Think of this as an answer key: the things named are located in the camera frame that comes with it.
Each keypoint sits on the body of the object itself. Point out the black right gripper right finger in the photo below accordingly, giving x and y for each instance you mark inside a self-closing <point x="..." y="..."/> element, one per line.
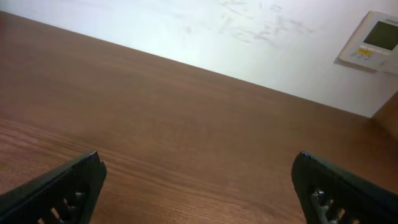
<point x="330" y="194"/>

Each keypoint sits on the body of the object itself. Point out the white wall control panel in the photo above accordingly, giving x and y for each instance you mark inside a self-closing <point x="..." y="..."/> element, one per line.
<point x="373" y="45"/>

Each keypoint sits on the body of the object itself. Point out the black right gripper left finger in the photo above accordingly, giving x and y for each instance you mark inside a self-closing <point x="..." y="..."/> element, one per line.
<point x="66" y="194"/>

